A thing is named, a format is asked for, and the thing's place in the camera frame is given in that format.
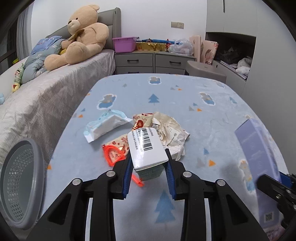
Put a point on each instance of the grey plastic stool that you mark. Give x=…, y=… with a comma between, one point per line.
x=198, y=69

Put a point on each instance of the pink floral gift bags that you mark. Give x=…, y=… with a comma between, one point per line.
x=204, y=50

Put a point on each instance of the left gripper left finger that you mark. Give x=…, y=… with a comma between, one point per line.
x=66, y=218

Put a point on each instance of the cream paper wrapper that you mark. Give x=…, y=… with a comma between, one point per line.
x=171, y=134

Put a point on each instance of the red patterned snack wrapper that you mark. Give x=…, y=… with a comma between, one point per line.
x=142, y=120

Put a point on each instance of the large tan teddy bear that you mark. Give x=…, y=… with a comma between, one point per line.
x=88, y=38

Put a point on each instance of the white blue tissue pack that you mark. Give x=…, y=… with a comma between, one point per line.
x=108, y=121

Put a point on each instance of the grey bed headboard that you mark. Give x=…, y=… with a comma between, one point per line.
x=111, y=18

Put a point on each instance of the light blue patterned blanket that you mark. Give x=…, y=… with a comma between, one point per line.
x=196, y=118

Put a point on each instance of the clear plastic bag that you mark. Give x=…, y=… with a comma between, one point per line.
x=183, y=47

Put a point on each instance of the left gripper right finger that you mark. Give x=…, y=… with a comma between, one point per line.
x=230, y=219

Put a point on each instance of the white barcode carton box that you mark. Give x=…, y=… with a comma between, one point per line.
x=147, y=152

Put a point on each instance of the small green plush doll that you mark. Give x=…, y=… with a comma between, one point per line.
x=18, y=78

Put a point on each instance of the small blue plush toy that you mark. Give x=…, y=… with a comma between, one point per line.
x=2, y=99

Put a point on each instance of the blue wrapped long item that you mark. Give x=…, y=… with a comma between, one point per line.
x=157, y=41

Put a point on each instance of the bed with grey sheet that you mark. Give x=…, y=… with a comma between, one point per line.
x=42, y=107

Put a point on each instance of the grey drawer nightstand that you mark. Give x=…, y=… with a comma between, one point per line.
x=151, y=62

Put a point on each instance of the wall power socket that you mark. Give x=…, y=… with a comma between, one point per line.
x=178, y=25

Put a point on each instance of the grey perforated trash basket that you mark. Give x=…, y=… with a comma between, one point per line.
x=22, y=183

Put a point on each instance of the folded light blue quilt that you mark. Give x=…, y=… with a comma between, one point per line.
x=34, y=64

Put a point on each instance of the purple plastic bin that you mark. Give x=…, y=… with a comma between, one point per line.
x=124, y=44

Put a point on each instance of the gold gift boxes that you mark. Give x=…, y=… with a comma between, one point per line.
x=148, y=46

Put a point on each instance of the purple cardboard box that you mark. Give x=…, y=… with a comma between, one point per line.
x=263, y=157

